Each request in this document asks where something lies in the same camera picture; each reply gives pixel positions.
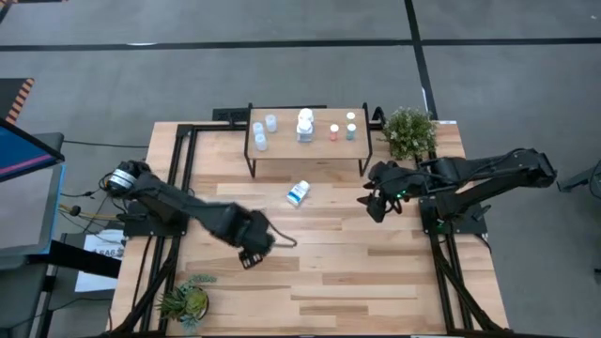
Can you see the small pale yellow vial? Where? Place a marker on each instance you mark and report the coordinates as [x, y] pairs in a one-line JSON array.
[[350, 116]]

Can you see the white labelled medicine bottle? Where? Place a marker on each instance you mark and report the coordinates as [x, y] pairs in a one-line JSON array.
[[304, 132], [306, 114], [298, 193]]

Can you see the small succulent potted plant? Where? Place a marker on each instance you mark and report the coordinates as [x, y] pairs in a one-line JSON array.
[[188, 302]]

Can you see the bushy green potted plant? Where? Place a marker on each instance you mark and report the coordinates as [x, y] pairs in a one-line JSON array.
[[409, 133]]

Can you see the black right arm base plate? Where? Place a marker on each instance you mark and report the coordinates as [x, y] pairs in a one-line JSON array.
[[469, 225]]

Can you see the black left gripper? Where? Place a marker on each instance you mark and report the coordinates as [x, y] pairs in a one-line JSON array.
[[253, 235]]

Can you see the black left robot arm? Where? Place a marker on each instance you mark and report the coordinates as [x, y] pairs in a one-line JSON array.
[[169, 199]]

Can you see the wooden shelf with black frame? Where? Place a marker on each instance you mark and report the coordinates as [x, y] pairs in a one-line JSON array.
[[310, 150]]

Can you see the small pink vial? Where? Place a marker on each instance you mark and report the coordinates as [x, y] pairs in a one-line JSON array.
[[334, 132]]

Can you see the black aluminium rig frame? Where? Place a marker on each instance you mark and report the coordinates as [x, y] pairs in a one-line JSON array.
[[183, 155]]

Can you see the black orange striped mat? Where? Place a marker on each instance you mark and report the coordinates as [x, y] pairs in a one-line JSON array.
[[9, 98]]

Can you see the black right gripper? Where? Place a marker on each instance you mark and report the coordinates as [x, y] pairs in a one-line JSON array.
[[394, 183]]

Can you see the black power strip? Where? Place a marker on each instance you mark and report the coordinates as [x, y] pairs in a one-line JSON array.
[[230, 114]]

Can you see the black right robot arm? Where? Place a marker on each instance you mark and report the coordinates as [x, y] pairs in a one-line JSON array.
[[493, 173]]

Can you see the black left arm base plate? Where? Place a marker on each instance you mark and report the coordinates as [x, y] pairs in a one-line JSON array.
[[141, 227]]

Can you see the blue-edged operator screen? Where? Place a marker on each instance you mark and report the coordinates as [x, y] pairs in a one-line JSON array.
[[23, 211]]

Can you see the small blue vial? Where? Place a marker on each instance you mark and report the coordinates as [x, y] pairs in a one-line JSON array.
[[351, 132]]

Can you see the white paper sheet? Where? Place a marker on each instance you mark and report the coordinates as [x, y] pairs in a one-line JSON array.
[[101, 244]]

